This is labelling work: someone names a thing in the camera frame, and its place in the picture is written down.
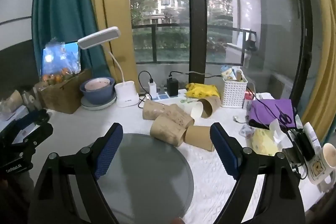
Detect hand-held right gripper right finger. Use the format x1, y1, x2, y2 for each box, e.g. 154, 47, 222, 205
210, 122, 306, 224

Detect white bear mug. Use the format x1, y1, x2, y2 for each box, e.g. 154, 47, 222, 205
307, 142, 336, 192

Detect black scissors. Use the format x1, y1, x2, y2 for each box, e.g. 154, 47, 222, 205
274, 104, 292, 127

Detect grey round tray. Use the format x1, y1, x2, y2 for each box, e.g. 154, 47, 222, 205
88, 133, 195, 224

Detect white power strip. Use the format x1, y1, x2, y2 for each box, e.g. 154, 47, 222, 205
146, 90, 185, 101

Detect clear bag of oranges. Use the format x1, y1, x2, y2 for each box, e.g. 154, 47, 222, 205
41, 37, 81, 84

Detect cardboard box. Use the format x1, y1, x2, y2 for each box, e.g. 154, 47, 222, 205
36, 69, 93, 115

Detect white plastic basket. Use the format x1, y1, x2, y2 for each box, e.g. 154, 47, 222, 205
223, 76, 249, 108

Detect white charger plug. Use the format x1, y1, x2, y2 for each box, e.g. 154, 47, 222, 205
148, 79, 158, 98

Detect yellow tissue pack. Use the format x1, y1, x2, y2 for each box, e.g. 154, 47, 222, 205
251, 119, 294, 157

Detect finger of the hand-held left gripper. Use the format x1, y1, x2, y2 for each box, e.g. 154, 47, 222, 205
9, 109, 51, 136

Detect black power adapter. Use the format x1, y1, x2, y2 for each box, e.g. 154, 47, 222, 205
289, 129, 316, 163

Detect blue bowl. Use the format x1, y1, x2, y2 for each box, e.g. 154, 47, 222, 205
80, 77, 116, 105

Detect brown paper cup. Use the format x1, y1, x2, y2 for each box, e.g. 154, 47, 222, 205
190, 96, 222, 119
142, 99, 172, 121
150, 115, 187, 148
168, 104, 195, 128
183, 125, 215, 152

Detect yellow curtain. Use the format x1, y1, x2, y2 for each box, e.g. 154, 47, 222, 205
90, 0, 138, 88
299, 0, 336, 140

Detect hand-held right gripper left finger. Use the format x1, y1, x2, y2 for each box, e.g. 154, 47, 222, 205
28, 122, 124, 224

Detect black cable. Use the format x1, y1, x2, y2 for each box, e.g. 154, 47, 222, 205
138, 70, 158, 109

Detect white tube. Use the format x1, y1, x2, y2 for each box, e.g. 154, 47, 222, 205
303, 121, 322, 152

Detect white quilted tablecloth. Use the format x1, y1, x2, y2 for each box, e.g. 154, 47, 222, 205
34, 89, 327, 224

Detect red and white box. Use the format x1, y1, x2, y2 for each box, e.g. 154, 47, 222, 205
243, 91, 257, 109

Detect teal curtain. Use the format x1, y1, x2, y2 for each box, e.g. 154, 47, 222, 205
31, 0, 112, 83

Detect small printed packet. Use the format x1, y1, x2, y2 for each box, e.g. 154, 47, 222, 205
238, 125, 255, 138

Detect white desk lamp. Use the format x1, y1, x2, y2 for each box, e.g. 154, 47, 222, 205
77, 26, 139, 108

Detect black charger plug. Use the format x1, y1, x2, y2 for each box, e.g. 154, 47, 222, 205
166, 78, 179, 97

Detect purple cloth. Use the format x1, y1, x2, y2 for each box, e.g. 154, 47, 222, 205
248, 99, 298, 130

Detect pink bowl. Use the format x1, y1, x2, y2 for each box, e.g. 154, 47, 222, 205
84, 78, 111, 91

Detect black window frame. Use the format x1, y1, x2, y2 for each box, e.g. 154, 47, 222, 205
186, 0, 208, 84

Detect yellow cloth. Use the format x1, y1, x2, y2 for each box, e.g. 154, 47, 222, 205
185, 83, 221, 99

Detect white plate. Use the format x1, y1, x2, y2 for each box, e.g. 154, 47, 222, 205
80, 93, 117, 110

